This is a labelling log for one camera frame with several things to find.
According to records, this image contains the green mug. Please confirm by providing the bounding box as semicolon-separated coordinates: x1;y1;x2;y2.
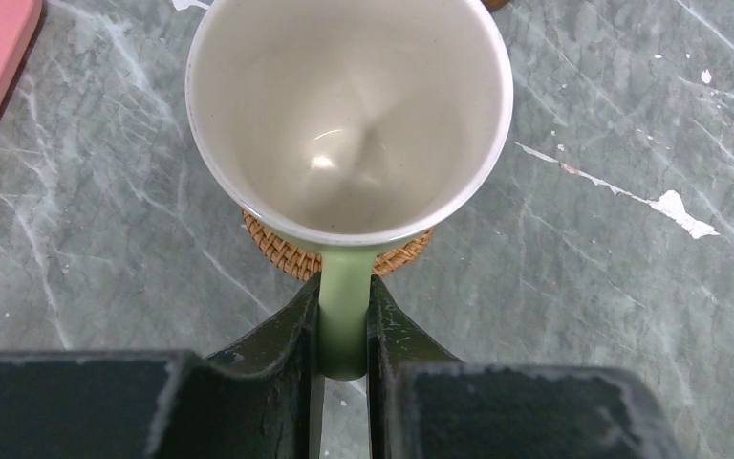
185;1;513;381

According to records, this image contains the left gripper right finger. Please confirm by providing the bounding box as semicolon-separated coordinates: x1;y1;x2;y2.
367;277;682;458

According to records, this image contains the woven coaster tan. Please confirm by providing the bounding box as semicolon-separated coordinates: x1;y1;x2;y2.
241;209;434;281

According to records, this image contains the dark brown wooden coaster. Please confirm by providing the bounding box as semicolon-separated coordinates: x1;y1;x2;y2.
481;0;511;12

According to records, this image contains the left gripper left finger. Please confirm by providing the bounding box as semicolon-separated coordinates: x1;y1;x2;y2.
0;277;323;458

